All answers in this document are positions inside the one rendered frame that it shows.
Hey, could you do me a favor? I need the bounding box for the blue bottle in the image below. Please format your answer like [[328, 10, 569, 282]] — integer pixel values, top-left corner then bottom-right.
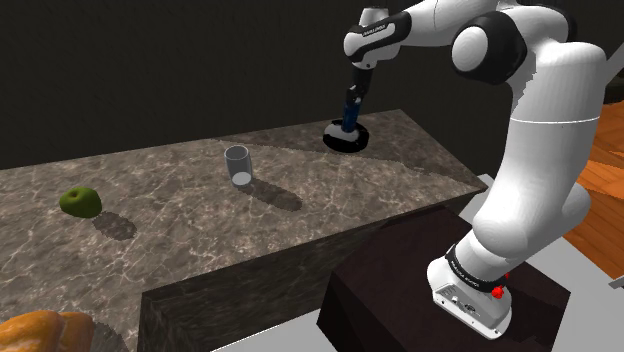
[[341, 95, 362, 134]]

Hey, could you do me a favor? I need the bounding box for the black bowl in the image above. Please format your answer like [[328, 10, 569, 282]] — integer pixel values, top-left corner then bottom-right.
[[322, 119, 370, 154]]

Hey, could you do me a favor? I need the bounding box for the clear drinking glass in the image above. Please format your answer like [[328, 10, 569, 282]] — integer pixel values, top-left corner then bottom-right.
[[223, 145, 254, 189]]

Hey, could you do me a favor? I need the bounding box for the dark robot stand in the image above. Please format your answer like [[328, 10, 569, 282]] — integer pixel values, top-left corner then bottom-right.
[[316, 204, 572, 352]]

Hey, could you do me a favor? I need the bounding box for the green apple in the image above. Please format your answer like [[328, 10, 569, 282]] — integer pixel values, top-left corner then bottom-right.
[[58, 186, 104, 220]]

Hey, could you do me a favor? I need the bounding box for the brown bread loaf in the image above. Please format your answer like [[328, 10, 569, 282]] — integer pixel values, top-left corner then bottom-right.
[[0, 310, 96, 352]]

